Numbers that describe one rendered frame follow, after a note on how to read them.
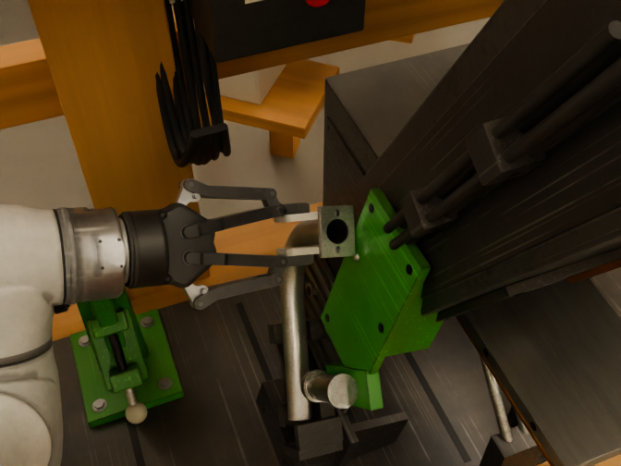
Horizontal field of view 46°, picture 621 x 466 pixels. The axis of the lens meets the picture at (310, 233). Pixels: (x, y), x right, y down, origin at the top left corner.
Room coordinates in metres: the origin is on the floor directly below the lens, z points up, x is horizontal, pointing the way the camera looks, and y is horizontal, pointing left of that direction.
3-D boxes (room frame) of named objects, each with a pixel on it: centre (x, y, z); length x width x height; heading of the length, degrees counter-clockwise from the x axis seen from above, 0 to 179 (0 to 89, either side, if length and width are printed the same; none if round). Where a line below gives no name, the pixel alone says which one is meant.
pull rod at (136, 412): (0.47, 0.23, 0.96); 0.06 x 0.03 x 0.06; 21
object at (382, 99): (0.74, -0.19, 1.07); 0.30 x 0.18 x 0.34; 111
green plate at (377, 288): (0.48, -0.09, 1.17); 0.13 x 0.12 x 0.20; 111
